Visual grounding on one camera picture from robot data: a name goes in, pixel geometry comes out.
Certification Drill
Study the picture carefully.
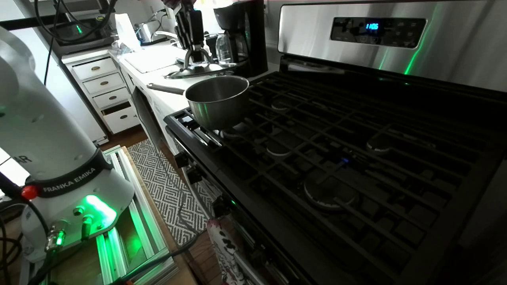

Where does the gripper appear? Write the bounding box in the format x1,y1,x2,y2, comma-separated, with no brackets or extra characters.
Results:
174,0,205,51

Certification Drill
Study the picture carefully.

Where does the silver toaster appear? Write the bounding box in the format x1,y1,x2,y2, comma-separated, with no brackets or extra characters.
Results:
134,20,164,44

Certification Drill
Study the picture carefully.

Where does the white mat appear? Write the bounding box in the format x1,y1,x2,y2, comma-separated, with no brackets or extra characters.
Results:
123,47,187,74

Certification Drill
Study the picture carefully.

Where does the glass coffee carafe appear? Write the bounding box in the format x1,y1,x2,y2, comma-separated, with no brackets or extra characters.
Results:
215,32,249,67

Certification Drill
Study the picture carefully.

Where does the white paper sheet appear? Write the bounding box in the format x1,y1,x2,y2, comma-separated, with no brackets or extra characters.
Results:
114,13,142,52

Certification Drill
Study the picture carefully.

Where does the black coffee maker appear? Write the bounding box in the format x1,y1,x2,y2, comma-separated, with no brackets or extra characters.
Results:
213,0,269,78

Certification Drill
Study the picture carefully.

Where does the white drawer cabinet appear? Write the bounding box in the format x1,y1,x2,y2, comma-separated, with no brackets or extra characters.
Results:
63,51,140,135

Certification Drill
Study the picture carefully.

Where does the black electronics box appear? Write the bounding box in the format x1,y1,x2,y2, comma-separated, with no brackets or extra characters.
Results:
47,15,116,55

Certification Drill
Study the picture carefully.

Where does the grey patterned rug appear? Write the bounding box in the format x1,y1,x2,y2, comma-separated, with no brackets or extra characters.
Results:
127,139,215,247

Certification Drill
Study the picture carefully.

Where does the stainless steel gas stove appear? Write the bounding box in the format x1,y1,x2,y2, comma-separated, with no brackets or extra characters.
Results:
164,0,507,285

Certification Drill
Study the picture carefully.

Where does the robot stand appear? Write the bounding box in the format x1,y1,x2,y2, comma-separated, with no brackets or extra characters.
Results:
0,145,179,285

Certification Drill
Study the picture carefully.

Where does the patterned dish towel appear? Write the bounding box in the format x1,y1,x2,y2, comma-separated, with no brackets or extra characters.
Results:
206,217,247,285

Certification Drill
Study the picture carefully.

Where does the glass lid with arched handle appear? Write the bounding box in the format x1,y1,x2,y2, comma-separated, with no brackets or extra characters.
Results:
164,47,236,80

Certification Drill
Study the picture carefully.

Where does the steel pot with long handle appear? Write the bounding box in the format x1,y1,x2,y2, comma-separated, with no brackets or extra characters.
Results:
146,75,250,131

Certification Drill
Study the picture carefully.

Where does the black cable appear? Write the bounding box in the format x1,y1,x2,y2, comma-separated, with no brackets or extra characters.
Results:
0,171,50,285
111,233,207,285
33,0,118,86

